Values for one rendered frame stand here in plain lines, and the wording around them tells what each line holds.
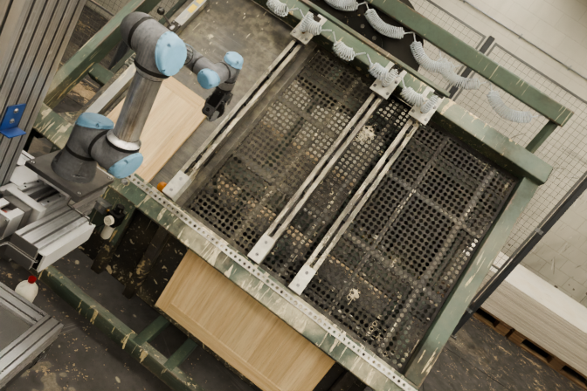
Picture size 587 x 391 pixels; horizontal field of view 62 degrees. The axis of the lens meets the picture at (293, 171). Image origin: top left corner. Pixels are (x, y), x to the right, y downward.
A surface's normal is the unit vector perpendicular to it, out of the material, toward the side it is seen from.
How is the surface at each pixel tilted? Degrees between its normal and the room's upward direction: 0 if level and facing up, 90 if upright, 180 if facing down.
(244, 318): 90
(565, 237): 90
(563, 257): 90
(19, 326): 0
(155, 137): 55
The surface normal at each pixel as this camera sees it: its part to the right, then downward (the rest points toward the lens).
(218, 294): -0.29, 0.18
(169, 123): 0.06, -0.30
